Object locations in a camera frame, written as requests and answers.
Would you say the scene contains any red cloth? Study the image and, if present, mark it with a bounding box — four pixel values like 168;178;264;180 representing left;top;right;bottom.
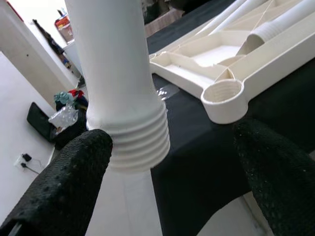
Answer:
68;88;86;99

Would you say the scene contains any teal cloth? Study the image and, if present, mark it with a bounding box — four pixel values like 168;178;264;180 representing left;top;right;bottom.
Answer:
54;91;74;104

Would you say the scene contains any black tablecloth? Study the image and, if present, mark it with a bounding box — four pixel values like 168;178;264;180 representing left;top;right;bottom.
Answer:
144;0;315;236

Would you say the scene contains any white plastic table top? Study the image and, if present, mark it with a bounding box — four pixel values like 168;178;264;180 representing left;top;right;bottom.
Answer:
149;0;315;124

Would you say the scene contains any red printed carton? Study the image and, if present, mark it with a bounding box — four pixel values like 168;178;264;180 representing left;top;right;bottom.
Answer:
54;17;74;43

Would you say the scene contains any beige woven bench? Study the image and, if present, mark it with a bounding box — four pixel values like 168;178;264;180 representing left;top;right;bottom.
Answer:
145;7;184;37

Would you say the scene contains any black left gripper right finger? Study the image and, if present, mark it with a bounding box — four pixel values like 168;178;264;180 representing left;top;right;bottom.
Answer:
232;118;315;236

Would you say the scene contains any clear plastic bag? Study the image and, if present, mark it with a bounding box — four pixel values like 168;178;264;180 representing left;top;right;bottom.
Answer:
48;105;79;131

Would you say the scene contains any black open bag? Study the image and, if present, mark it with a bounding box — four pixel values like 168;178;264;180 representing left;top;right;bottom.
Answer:
26;102;88;149

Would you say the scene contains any white wall socket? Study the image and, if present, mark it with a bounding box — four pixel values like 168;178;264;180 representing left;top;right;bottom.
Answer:
13;154;27;170

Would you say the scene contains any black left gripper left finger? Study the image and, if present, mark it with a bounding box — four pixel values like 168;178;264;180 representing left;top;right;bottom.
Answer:
0;129;114;236

